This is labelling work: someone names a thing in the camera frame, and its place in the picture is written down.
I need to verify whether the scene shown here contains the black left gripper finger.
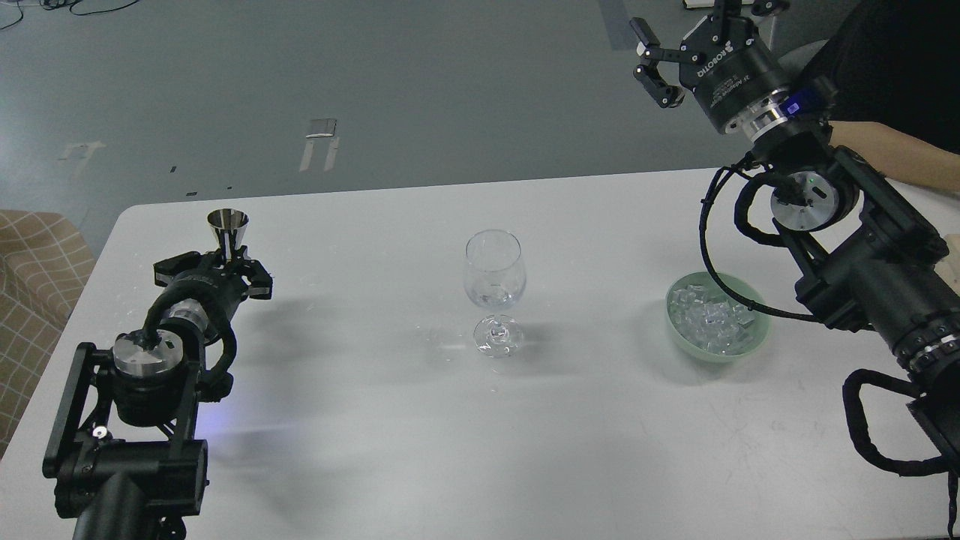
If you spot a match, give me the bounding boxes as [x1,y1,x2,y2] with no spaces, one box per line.
[229,253,274,300]
[154,252,222,288]

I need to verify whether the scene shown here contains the beige checked cushion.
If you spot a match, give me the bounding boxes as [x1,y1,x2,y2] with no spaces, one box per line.
[1,209,95,452]

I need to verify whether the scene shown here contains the seated person in black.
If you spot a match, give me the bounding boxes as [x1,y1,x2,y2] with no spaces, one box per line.
[819,1,959,192]

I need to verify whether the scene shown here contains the green bowl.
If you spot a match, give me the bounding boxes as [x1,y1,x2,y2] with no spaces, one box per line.
[664,272,771,365]

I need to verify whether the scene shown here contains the light wooden block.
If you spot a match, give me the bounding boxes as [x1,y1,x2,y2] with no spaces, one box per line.
[938,233,959,283]

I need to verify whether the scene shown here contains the pile of ice cubes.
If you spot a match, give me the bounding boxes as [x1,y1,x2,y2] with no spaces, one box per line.
[667,283,759,356]

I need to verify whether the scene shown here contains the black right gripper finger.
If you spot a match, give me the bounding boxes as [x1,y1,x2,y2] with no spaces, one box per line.
[709,1,791,22]
[628,17,687,109]

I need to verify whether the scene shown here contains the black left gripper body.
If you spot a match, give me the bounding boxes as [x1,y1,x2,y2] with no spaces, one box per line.
[154,266,245,331]

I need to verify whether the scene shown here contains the clear wine glass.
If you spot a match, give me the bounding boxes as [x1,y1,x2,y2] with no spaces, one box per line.
[463,229,527,359]

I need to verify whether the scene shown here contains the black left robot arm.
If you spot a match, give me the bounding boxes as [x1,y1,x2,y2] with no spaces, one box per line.
[41,246,273,539]

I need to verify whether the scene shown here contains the black floor cable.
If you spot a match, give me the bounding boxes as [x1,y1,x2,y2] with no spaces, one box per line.
[0,0,143,31]

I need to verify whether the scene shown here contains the steel double jigger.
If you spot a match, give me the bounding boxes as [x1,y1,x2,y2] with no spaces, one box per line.
[207,208,249,261]

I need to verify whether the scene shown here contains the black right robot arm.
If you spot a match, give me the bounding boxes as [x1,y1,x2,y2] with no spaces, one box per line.
[628,1,959,538]

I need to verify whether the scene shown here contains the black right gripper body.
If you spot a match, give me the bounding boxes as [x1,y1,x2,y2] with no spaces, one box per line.
[679,11,790,134]

